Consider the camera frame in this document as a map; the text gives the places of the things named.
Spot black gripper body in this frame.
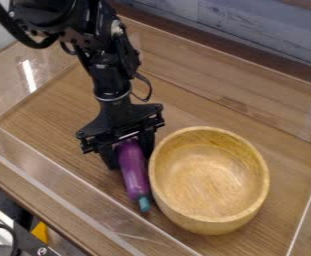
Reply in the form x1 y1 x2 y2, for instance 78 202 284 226
76 97 164 154

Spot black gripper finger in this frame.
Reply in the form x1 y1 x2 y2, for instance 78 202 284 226
98 145 118 170
137 130 154 158

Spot purple toy eggplant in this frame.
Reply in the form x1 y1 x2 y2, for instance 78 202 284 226
117 139 150 212

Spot brown wooden bowl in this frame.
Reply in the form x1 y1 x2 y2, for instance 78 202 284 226
148 126 269 235

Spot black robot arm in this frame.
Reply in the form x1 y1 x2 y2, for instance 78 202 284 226
0 0 164 169

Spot yellow black device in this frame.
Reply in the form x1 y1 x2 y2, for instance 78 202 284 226
10 222 61 256

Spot clear acrylic tray wall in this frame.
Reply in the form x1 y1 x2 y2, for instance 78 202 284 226
0 15 311 256

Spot black cable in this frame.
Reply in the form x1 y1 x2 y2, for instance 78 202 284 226
0 223 21 256

